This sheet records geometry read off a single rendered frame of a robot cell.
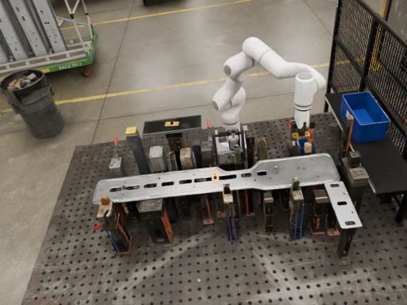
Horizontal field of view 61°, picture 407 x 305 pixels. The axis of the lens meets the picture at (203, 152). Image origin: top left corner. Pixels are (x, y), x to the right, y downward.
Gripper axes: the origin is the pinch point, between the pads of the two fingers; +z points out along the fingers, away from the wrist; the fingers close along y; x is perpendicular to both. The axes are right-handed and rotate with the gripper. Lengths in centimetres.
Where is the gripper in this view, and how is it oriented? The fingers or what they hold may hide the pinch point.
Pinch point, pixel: (301, 131)
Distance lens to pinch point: 181.1
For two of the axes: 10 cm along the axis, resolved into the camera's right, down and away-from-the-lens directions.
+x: 9.9, -1.2, -0.7
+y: 0.3, 6.7, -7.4
